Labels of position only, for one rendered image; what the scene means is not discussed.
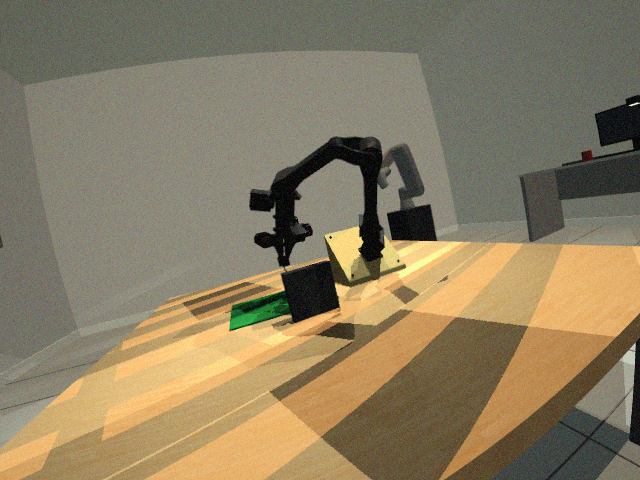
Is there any green circuit board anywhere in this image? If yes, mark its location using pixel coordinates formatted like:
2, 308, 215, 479
229, 290, 291, 332

